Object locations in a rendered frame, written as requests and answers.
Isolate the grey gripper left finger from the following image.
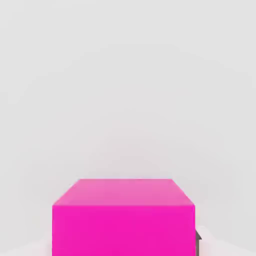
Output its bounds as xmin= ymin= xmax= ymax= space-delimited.
xmin=19 ymin=232 xmax=53 ymax=256

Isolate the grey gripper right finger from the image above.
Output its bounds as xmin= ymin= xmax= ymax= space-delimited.
xmin=194 ymin=225 xmax=244 ymax=256

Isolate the small magenta cube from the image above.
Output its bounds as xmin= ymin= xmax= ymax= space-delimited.
xmin=51 ymin=178 xmax=196 ymax=256

